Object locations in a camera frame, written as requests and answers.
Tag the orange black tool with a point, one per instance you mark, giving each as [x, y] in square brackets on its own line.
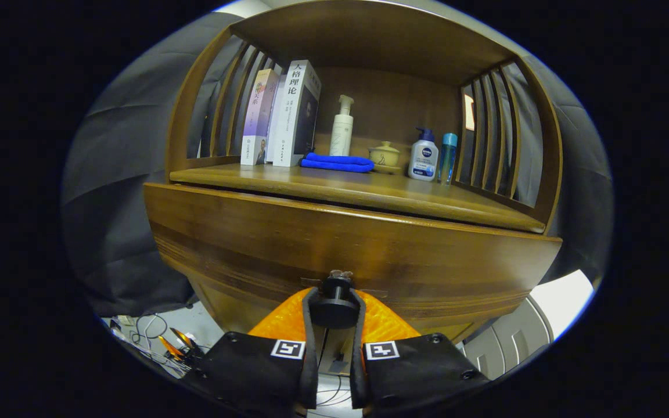
[179, 345]

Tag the thick white and black book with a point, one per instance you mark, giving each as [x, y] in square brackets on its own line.
[294, 116]

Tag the white bottle with blue pump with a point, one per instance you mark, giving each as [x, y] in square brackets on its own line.
[423, 159]

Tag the white ribbed plastic object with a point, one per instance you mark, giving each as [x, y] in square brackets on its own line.
[503, 342]

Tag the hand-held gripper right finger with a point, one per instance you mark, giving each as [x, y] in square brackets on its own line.
[356, 360]

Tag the wooden cabinet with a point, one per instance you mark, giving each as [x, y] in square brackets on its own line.
[381, 40]

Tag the teal bottle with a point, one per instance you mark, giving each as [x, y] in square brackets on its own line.
[448, 157]

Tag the wooden drawer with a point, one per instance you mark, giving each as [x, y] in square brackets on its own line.
[340, 232]

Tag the blue folded cloth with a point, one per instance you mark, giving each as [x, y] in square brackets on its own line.
[334, 164]

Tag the yellow lidded teacup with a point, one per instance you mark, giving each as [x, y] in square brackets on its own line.
[384, 157]

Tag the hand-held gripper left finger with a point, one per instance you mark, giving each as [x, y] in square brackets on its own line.
[310, 360]

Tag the purple book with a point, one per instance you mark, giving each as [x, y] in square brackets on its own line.
[256, 116]

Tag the wooden countertop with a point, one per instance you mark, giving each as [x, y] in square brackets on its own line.
[369, 191]

